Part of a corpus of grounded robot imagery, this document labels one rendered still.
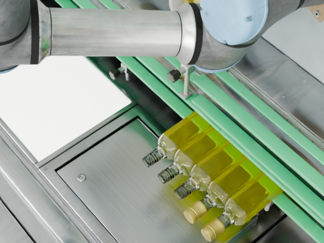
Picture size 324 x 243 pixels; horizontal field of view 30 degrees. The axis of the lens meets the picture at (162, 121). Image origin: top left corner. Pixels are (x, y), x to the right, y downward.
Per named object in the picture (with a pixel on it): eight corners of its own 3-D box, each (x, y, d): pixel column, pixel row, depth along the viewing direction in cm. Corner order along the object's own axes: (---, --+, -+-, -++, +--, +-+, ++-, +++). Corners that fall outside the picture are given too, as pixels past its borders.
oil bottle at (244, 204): (281, 165, 148) (218, 215, 139) (285, 152, 143) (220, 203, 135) (298, 180, 145) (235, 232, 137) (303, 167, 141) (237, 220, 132)
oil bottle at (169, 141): (215, 107, 158) (153, 151, 150) (217, 93, 154) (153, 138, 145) (231, 120, 156) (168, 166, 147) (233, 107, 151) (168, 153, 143)
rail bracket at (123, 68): (144, 62, 178) (108, 84, 173) (144, 46, 173) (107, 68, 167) (153, 70, 176) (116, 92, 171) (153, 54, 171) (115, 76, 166)
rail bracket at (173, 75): (202, 78, 155) (165, 102, 150) (207, 31, 141) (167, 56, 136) (210, 85, 153) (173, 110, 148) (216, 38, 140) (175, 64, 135)
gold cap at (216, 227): (226, 225, 133) (211, 237, 131) (224, 233, 135) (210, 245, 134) (215, 214, 134) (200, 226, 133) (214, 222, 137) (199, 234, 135)
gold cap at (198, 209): (195, 203, 139) (182, 214, 138) (198, 197, 136) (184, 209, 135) (206, 215, 138) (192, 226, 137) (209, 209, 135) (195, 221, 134)
